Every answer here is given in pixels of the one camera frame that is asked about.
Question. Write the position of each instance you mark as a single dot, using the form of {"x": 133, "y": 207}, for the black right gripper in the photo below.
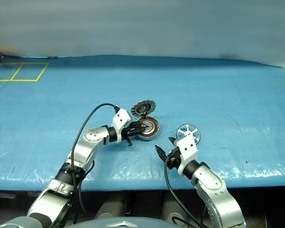
{"x": 173, "y": 159}

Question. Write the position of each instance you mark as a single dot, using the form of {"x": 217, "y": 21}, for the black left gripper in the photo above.
{"x": 127, "y": 132}

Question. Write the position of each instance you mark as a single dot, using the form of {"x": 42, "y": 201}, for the motor housing with copper windings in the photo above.
{"x": 152, "y": 128}

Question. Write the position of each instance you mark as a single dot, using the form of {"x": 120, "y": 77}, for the silver spoked rotor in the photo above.
{"x": 183, "y": 129}

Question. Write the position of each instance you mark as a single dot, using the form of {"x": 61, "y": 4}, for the round silver notched lid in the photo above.
{"x": 145, "y": 107}

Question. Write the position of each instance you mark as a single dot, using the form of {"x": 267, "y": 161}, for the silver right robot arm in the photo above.
{"x": 211, "y": 185}

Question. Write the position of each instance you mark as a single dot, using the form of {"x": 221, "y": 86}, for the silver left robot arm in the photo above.
{"x": 85, "y": 152}

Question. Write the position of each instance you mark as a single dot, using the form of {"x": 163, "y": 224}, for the blue plastic table cover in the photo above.
{"x": 204, "y": 95}

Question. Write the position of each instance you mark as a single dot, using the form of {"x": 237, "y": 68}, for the grey robot torso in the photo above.
{"x": 123, "y": 224}

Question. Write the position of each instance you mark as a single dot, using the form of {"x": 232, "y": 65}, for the yellow tape double rectangle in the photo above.
{"x": 19, "y": 80}

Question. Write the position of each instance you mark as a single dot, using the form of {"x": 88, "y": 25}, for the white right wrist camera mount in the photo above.
{"x": 187, "y": 147}

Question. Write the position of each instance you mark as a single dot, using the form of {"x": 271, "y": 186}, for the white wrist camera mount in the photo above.
{"x": 121, "y": 118}
{"x": 187, "y": 147}

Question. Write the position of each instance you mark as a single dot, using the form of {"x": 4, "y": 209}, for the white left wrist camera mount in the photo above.
{"x": 121, "y": 118}

